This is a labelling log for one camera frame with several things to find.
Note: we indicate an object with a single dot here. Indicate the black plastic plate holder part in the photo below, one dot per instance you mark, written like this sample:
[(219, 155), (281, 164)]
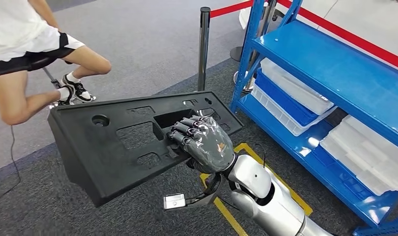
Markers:
[(88, 156)]

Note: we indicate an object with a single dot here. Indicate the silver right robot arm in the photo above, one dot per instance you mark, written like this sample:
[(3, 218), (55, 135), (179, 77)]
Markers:
[(267, 202)]

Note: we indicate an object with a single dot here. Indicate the blue metal shelf rack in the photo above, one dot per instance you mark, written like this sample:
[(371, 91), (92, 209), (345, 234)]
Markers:
[(332, 65)]

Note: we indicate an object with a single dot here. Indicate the blue plastic bin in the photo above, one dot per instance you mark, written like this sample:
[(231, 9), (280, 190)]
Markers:
[(283, 102), (335, 176)]

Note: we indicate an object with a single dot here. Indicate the yellow floor tape square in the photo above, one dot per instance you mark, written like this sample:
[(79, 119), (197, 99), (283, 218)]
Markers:
[(228, 218)]

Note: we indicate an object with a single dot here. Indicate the black seat stool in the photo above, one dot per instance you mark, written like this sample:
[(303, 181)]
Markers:
[(39, 62)]

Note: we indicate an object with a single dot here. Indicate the translucent white bin stack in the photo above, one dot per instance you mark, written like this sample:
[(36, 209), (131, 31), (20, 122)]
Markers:
[(365, 156)]

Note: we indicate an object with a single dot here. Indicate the white car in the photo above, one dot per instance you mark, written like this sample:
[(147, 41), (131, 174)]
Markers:
[(365, 19)]

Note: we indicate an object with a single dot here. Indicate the person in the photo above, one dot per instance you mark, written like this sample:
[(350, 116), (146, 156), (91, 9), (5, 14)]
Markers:
[(16, 26)]

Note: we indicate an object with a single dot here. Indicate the chrome stanchion post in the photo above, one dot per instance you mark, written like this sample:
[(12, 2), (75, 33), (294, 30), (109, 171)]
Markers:
[(239, 53), (204, 49)]

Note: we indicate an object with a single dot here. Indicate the black camera bracket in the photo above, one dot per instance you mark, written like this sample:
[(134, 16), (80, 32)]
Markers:
[(212, 192)]

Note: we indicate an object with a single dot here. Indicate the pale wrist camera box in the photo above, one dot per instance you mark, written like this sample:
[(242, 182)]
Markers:
[(174, 201)]

